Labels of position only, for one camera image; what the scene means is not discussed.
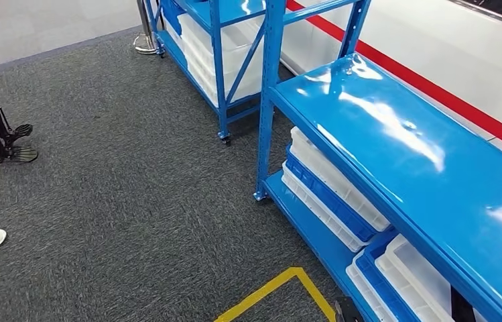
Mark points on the blue metal shelf rack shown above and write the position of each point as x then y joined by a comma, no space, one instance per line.
410,177
218,66

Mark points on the black plastic part in bin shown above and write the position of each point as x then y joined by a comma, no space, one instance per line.
463,306

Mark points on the blue plastic bin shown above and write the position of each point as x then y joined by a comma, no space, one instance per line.
171,13
384,284
330,200

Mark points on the white plastic bin stack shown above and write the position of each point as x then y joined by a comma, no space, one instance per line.
237,53

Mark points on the yellow floor tape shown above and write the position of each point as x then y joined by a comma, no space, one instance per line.
273,284

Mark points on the silver stanchion base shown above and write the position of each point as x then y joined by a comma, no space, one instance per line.
145,44

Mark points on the black robot foot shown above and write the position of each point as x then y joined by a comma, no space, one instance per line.
347,311

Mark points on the red barrier belt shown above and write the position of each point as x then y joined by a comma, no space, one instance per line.
410,78

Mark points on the white car body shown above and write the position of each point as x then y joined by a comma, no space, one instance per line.
432,44

